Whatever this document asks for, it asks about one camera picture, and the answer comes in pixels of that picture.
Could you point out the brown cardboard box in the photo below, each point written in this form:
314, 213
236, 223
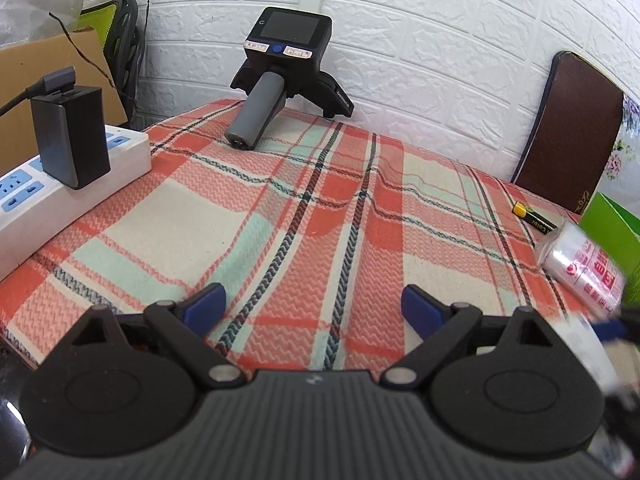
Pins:
30, 60

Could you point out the floral printed cloth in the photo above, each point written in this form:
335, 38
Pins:
625, 150

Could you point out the clear plastic bag roll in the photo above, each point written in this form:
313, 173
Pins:
575, 255

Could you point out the black yellow battery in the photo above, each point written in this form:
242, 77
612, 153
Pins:
535, 218

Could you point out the white soft packet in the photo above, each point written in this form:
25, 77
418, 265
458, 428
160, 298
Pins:
592, 355

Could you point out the green mesh chair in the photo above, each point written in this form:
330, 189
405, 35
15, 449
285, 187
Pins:
125, 35

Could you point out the black charger block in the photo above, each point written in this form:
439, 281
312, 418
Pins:
70, 135

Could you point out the plaid tablecloth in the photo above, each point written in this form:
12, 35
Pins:
300, 210

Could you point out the spare hand-held gripper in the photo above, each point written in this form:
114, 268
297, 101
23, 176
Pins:
280, 40

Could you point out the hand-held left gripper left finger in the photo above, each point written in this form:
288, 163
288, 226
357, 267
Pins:
205, 305

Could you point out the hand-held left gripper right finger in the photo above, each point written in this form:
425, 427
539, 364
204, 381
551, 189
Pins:
422, 310

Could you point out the white power strip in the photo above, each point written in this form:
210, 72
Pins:
120, 155

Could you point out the brown board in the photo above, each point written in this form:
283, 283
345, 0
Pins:
570, 130

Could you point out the green cardboard box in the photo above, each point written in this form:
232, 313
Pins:
612, 225

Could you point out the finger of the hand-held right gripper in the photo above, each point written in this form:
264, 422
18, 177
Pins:
612, 329

